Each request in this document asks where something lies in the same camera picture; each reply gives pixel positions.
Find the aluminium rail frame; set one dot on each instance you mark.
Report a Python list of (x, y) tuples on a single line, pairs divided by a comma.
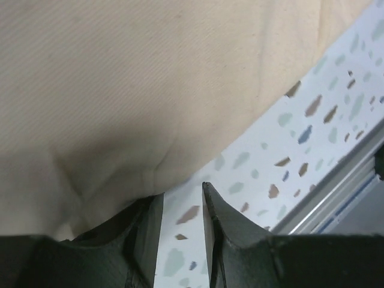
[(320, 208)]

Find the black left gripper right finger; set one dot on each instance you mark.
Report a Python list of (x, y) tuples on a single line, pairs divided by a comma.
[(243, 254)]

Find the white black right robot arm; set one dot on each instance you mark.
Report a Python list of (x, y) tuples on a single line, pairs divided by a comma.
[(379, 164)]

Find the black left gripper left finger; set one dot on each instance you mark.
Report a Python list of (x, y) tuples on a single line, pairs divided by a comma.
[(121, 252)]

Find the beige cloth mat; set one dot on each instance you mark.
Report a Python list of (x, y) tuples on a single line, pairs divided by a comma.
[(104, 102)]

